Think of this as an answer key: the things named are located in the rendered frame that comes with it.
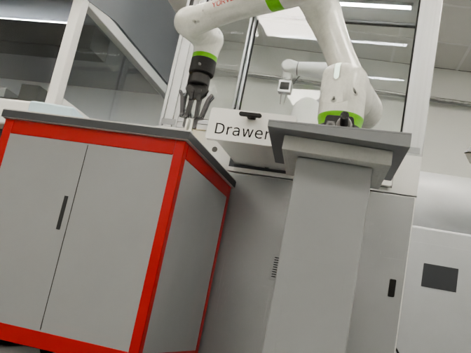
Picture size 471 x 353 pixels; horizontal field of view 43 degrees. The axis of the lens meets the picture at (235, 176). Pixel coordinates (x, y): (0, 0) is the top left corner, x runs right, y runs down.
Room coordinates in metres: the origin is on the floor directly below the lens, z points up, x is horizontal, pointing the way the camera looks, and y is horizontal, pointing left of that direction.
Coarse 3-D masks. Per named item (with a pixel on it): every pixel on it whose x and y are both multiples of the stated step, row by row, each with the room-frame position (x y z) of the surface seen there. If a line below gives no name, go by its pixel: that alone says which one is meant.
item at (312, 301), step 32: (288, 160) 1.60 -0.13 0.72; (320, 160) 1.52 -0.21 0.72; (352, 160) 1.47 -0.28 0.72; (384, 160) 1.45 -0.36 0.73; (320, 192) 1.52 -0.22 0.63; (352, 192) 1.50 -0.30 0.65; (288, 224) 1.53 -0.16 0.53; (320, 224) 1.51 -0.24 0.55; (352, 224) 1.50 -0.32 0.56; (288, 256) 1.53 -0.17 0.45; (320, 256) 1.51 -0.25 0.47; (352, 256) 1.50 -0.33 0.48; (288, 288) 1.52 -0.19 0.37; (320, 288) 1.51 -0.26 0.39; (352, 288) 1.50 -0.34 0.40; (288, 320) 1.52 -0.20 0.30; (320, 320) 1.51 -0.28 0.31; (288, 352) 1.52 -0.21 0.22; (320, 352) 1.51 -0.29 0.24
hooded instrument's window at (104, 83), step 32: (0, 0) 2.27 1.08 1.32; (32, 0) 2.23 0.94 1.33; (64, 0) 2.19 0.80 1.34; (0, 32) 2.26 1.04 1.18; (32, 32) 2.22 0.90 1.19; (96, 32) 2.36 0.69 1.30; (0, 64) 2.25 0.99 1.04; (32, 64) 2.21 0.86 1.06; (96, 64) 2.43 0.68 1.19; (128, 64) 2.69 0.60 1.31; (0, 96) 2.24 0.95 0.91; (32, 96) 2.20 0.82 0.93; (64, 96) 2.27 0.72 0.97; (96, 96) 2.49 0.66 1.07; (128, 96) 2.76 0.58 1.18; (160, 96) 3.10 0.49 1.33
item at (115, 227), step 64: (64, 128) 1.75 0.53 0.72; (128, 128) 1.69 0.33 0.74; (0, 192) 1.80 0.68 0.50; (64, 192) 1.74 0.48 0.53; (128, 192) 1.69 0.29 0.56; (192, 192) 1.79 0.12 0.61; (0, 256) 1.78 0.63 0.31; (64, 256) 1.73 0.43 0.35; (128, 256) 1.67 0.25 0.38; (192, 256) 1.92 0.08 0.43; (0, 320) 1.77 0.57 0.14; (64, 320) 1.71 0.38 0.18; (128, 320) 1.66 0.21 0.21; (192, 320) 2.05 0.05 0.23
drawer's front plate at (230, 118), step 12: (216, 108) 1.90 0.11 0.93; (216, 120) 1.89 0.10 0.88; (228, 120) 1.88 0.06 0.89; (240, 120) 1.87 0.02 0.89; (252, 120) 1.86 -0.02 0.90; (264, 120) 1.85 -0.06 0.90; (288, 120) 1.83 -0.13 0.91; (228, 132) 1.88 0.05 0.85; (240, 132) 1.87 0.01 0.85; (252, 132) 1.86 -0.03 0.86; (264, 132) 1.85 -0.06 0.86; (252, 144) 1.86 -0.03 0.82; (264, 144) 1.85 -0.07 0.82
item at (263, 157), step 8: (224, 144) 1.99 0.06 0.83; (232, 144) 1.97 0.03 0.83; (240, 144) 1.95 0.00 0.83; (232, 152) 2.07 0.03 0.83; (240, 152) 2.05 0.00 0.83; (248, 152) 2.03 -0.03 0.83; (256, 152) 2.01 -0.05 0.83; (264, 152) 1.98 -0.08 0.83; (272, 152) 1.96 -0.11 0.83; (240, 160) 2.17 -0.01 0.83; (248, 160) 2.15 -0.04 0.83; (256, 160) 2.12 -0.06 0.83; (264, 160) 2.10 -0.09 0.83; (272, 160) 2.08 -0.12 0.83; (272, 168) 2.19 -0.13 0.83; (280, 168) 2.16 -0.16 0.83
